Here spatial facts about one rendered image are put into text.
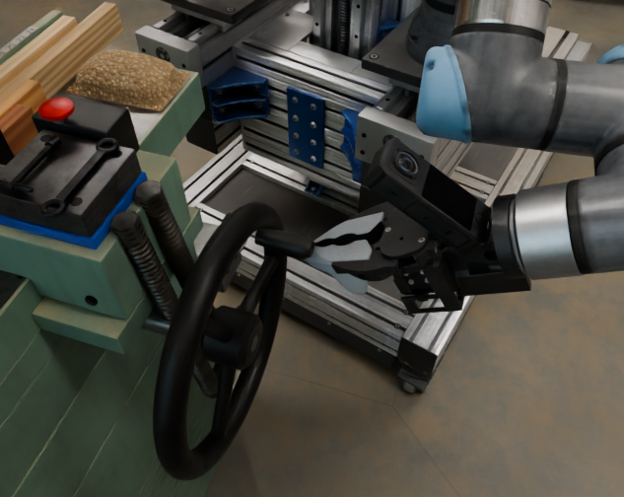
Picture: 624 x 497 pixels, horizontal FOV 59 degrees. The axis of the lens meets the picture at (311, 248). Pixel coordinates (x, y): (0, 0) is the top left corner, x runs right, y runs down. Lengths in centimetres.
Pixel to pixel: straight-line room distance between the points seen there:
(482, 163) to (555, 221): 133
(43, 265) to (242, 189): 112
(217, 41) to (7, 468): 83
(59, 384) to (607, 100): 60
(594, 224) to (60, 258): 43
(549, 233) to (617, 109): 11
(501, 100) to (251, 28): 85
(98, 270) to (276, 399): 101
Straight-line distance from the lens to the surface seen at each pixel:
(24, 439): 67
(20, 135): 69
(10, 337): 59
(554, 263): 46
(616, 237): 45
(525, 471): 147
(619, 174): 47
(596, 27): 314
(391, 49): 101
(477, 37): 49
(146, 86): 75
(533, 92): 48
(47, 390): 67
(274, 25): 128
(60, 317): 58
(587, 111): 49
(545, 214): 45
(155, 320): 61
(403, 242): 49
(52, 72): 81
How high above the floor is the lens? 131
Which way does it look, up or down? 49 degrees down
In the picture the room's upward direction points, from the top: straight up
